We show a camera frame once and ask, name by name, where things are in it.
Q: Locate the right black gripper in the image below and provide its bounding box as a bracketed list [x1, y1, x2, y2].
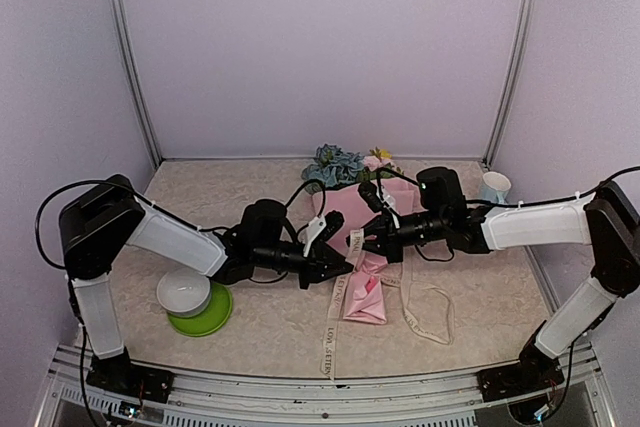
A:
[346, 209, 448, 264]

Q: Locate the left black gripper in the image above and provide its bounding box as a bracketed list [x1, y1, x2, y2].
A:
[254, 240, 355, 290]

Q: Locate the pink wrapping paper sheet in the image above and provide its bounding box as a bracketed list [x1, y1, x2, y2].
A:
[312, 185, 388, 325]

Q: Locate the pale pink fake flower stem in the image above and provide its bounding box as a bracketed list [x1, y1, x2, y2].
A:
[362, 149, 403, 174]

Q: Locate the yellow fake flower stem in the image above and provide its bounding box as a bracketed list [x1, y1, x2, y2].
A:
[371, 147, 392, 160]

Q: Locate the blue fake flower bunch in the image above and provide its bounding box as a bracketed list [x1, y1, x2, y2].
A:
[301, 144, 365, 194]

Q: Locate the beige printed ribbon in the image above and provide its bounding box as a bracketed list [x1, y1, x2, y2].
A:
[320, 229, 455, 381]

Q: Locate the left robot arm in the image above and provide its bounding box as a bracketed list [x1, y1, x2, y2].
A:
[59, 174, 352, 392]

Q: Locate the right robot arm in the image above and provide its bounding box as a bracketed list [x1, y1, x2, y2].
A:
[358, 167, 639, 391]

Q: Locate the light blue mug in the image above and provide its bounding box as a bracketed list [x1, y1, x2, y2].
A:
[479, 171, 512, 204]

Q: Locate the green plastic plate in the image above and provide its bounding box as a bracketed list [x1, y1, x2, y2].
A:
[167, 282, 233, 337]

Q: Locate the white ceramic bowl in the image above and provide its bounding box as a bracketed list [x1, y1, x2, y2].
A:
[156, 268, 211, 318]

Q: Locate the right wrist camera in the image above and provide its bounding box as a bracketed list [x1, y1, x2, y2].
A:
[358, 182, 400, 228]

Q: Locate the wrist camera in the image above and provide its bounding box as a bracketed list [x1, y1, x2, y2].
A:
[358, 182, 400, 228]
[303, 211, 344, 258]

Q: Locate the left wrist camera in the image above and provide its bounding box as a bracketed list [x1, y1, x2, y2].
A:
[303, 211, 344, 258]

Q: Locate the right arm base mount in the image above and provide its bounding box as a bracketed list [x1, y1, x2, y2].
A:
[477, 361, 565, 402]

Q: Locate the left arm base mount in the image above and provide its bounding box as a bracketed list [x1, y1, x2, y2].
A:
[86, 359, 174, 404]

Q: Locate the front aluminium rail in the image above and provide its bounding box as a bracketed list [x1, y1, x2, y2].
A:
[30, 343, 617, 426]

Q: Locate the right aluminium frame post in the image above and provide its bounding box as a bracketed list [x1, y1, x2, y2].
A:
[482, 0, 535, 169]

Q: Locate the aluminium frame post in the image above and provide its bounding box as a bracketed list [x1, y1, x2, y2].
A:
[109, 0, 164, 170]
[482, 0, 535, 169]

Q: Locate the left aluminium frame post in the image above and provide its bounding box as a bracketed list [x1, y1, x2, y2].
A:
[109, 0, 164, 170]

